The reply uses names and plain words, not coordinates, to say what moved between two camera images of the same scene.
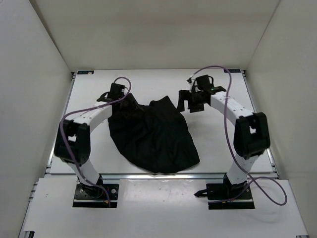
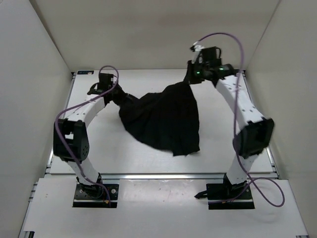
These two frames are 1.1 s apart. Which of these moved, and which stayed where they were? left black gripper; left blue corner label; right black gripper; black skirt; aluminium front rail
Moved: left black gripper; black skirt; right black gripper
Stayed: left blue corner label; aluminium front rail
